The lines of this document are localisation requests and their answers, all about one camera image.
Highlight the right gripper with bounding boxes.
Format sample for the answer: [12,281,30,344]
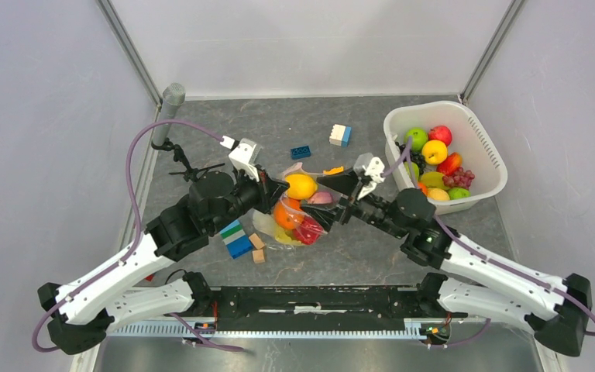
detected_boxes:
[299,167,407,239]

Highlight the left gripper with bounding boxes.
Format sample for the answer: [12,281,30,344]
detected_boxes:
[209,162,290,234]

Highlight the purple toy onion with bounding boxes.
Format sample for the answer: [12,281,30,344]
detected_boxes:
[307,191,333,205]

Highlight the red toy bell pepper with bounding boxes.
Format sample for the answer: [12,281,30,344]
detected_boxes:
[292,216,326,245]

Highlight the clear zip top bag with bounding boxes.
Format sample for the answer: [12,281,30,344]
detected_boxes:
[252,162,344,246]

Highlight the yellow toy cabbage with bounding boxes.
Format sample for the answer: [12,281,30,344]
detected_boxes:
[252,209,304,246]

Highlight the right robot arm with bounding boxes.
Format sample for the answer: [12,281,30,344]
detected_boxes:
[301,170,592,357]

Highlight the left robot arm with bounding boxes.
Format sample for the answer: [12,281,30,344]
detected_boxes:
[35,170,289,355]

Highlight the orange green yellow block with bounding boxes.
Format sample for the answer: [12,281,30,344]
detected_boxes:
[322,166,345,175]

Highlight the tan small block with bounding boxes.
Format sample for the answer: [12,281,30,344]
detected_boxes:
[248,233,266,250]

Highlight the dark blue flat block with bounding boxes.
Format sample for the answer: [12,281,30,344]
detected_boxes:
[290,146,311,160]

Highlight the blue green grey block stack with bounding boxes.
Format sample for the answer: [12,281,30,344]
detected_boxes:
[219,220,253,259]

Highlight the orange small block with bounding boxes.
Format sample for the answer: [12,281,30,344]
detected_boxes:
[252,250,266,264]

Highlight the white and blue block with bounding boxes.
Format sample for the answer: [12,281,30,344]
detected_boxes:
[328,124,352,147]

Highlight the light green toy fruit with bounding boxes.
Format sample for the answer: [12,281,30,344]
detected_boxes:
[404,161,421,184]

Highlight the small orange toy fruit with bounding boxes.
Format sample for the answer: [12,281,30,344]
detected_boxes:
[418,182,429,197]

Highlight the black toy grapes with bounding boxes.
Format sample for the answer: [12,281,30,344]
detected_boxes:
[394,142,427,177]

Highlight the pale yellow toy fruit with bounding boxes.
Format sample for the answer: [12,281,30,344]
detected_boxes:
[427,188,451,202]

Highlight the yellow green toy fruit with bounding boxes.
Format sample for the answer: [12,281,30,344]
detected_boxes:
[419,171,449,191]

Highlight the green toy apple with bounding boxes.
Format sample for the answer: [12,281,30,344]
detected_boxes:
[404,127,429,153]

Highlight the small green toy fruit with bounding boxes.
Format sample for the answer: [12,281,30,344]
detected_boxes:
[447,187,470,200]

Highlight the red orange toy mango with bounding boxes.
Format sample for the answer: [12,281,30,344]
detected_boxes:
[436,152,463,176]

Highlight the red toy apple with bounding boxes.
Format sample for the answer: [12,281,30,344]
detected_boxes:
[428,125,453,146]

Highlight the purple toy grapes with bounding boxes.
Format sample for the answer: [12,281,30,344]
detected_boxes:
[442,167,476,190]

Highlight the grey microphone on tripod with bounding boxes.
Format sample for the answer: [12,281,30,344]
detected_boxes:
[150,82,225,183]

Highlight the white plastic basket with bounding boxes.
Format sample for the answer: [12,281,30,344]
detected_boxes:
[383,101,507,215]

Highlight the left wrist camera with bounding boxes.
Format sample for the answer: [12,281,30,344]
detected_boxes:
[220,136,260,181]

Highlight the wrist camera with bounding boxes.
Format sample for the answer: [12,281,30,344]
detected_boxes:
[353,153,385,200]
[220,136,260,181]

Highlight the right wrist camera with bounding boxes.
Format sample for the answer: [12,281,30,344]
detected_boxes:
[353,153,385,200]

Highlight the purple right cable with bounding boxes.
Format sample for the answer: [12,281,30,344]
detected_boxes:
[382,136,595,337]

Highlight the purple cable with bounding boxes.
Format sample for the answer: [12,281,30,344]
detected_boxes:
[31,119,227,353]
[382,136,595,337]

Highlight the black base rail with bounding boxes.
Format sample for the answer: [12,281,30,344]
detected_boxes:
[181,285,448,332]

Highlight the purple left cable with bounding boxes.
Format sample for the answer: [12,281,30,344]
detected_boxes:
[31,119,227,353]

